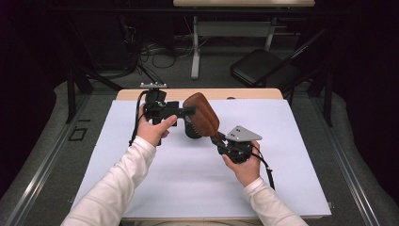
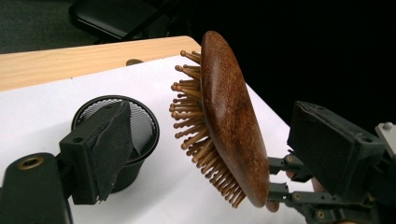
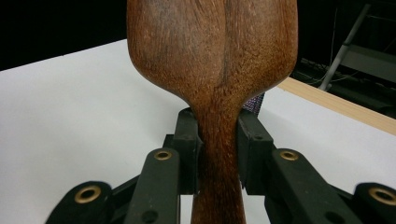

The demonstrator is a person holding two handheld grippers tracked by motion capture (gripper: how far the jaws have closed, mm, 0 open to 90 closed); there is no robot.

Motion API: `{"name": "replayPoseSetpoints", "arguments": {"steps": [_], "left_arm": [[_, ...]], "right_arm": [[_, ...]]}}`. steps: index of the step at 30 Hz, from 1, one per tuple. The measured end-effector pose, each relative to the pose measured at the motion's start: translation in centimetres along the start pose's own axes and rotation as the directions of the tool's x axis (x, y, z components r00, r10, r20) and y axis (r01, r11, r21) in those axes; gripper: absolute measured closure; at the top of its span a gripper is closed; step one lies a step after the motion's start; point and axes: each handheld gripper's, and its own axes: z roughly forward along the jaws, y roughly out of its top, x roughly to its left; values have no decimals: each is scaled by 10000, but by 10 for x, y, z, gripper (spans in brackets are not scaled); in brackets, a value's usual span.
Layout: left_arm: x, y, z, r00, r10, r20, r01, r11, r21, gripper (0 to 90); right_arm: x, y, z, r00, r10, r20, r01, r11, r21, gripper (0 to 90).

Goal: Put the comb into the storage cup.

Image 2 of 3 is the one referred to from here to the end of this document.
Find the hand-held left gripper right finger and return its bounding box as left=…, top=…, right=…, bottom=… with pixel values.
left=286, top=100, right=387, bottom=203

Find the black mesh pen holder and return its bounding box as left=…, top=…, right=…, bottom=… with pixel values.
left=71, top=94, right=161, bottom=194

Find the white table sheet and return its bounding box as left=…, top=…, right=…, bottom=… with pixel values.
left=0, top=55, right=316, bottom=224

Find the wooden hairbrush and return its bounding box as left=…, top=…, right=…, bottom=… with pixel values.
left=168, top=30, right=280, bottom=213

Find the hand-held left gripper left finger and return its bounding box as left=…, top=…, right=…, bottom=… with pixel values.
left=59, top=100, right=134, bottom=204

